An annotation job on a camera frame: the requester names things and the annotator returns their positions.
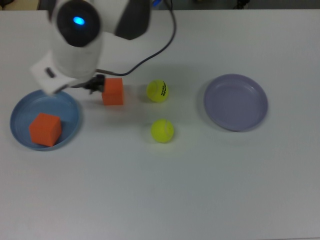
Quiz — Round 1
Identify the yellow tennis ball HEAD print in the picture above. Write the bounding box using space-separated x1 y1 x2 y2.
146 79 170 103

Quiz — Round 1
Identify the plain yellow tennis ball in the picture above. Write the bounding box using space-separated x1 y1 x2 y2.
150 118 175 144

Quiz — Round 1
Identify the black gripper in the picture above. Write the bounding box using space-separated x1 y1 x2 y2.
84 73 106 95

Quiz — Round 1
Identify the long black robot cable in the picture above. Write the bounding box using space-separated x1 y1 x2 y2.
96 0 177 77

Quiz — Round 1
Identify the orange foam cube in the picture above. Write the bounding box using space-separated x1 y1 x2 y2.
101 77 124 106
28 112 63 147

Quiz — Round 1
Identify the purple plastic plate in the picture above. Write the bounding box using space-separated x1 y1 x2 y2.
203 73 270 133

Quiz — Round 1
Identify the blue plastic plate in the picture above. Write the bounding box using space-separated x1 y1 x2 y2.
9 89 81 152

